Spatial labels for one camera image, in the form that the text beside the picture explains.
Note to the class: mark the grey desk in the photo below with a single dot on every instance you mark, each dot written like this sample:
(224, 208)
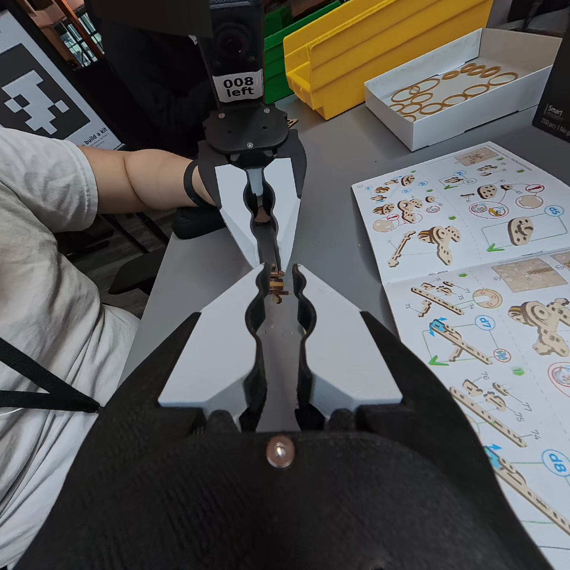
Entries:
(334, 200)

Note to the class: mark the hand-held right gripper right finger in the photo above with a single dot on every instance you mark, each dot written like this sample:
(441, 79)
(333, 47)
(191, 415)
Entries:
(347, 352)

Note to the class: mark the black model kit box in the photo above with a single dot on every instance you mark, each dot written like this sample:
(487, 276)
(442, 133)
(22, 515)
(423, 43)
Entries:
(554, 89)

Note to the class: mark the assembly instruction booklet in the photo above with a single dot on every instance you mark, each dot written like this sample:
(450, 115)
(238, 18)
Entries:
(467, 267)

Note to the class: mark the person's left forearm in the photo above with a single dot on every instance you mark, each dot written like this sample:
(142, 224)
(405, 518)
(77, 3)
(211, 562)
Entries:
(147, 178)

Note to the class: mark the black and white marker sign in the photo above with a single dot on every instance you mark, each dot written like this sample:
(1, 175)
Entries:
(35, 102)

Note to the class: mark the white cardboard tray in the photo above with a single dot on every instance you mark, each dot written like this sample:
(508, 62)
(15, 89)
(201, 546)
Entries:
(445, 129)

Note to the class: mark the person in white shirt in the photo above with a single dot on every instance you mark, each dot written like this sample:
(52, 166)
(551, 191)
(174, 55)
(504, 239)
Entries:
(44, 289)

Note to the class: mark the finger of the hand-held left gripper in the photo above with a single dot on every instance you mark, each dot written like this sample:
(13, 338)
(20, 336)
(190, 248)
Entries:
(287, 200)
(231, 200)

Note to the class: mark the small wooden hub part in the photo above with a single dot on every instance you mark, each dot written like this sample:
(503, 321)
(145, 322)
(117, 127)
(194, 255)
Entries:
(277, 285)

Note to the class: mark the green plastic bin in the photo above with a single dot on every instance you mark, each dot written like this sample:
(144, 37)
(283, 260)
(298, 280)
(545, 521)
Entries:
(276, 67)

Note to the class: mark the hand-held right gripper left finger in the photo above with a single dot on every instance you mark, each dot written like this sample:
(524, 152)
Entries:
(209, 352)

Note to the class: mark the yellow plastic bin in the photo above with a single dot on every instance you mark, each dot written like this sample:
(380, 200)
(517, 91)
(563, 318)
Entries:
(356, 58)

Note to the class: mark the pile of wooden rings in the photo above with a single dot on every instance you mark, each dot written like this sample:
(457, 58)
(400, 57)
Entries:
(478, 71)

